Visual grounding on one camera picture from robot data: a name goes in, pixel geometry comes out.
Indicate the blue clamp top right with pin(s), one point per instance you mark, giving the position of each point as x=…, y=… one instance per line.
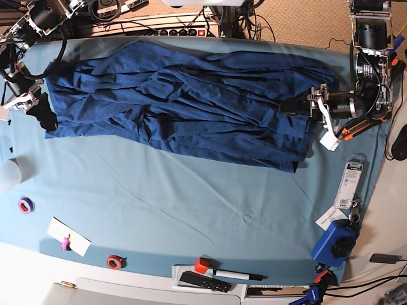
x=397, y=42

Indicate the orange clamp bottom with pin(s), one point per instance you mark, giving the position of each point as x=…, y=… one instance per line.
x=326, y=277

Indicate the black remote control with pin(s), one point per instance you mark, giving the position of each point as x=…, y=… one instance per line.
x=205, y=282

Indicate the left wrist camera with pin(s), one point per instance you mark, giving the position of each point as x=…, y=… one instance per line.
x=329, y=141

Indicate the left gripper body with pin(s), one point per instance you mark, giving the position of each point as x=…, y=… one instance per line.
x=339, y=105

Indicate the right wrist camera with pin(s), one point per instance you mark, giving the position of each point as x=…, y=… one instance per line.
x=4, y=112

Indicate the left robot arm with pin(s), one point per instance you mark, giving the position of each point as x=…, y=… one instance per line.
x=370, y=59

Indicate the white black marker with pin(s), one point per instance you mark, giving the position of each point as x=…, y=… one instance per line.
x=239, y=276

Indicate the white paper label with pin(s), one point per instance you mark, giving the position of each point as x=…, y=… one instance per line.
x=332, y=214

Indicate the pink small toy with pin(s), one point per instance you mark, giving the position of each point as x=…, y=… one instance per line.
x=65, y=246

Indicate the orange black clamp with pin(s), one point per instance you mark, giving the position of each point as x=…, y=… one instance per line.
x=397, y=68

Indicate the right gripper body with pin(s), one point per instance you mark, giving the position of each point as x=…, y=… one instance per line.
x=25, y=93

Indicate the orange black utility knife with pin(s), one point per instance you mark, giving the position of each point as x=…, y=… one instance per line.
x=355, y=127

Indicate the light blue table cloth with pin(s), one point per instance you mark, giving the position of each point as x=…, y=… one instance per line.
x=157, y=209

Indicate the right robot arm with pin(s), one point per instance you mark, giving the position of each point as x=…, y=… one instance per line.
x=41, y=19

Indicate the red tape roll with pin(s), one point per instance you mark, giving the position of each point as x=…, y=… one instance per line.
x=114, y=262

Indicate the black small device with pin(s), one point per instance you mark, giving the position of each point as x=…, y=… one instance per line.
x=384, y=259

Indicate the red small block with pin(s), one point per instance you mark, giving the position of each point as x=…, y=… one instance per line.
x=202, y=265

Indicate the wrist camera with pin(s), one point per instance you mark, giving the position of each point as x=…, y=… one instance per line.
x=4, y=112
x=329, y=141

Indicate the blue box with knob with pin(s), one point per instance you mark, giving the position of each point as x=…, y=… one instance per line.
x=336, y=243

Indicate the white plastic cup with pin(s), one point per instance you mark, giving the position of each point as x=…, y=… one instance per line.
x=10, y=176

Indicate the white card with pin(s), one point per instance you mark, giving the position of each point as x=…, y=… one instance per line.
x=58, y=230

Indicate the white power strip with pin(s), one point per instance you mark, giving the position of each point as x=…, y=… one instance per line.
x=184, y=24

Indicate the dark blue t-shirt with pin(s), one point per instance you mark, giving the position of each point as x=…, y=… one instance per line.
x=222, y=106

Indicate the purple tape roll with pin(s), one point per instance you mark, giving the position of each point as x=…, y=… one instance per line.
x=26, y=205

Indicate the blue clamp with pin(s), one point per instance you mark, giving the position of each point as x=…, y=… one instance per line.
x=314, y=296
x=397, y=42

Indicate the clear blister package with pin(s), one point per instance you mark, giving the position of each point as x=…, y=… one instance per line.
x=346, y=196

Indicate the blue clamp bottom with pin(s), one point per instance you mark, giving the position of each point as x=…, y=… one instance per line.
x=314, y=296

